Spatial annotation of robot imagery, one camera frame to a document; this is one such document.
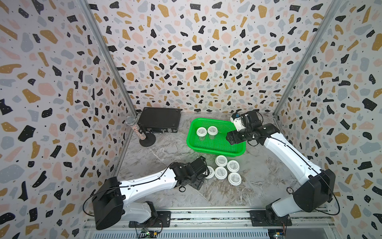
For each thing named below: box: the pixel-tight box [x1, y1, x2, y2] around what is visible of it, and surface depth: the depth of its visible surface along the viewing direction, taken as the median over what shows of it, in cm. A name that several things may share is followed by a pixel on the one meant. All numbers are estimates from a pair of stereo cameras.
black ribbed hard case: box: [137, 107, 183, 133], surface depth 120 cm
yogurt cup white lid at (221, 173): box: [214, 166, 228, 181], surface depth 85 cm
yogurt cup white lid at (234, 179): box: [227, 172, 243, 187], surface depth 83 cm
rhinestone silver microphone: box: [125, 116, 147, 140], surface depth 85 cm
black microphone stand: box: [139, 126, 157, 147], surface depth 107 cm
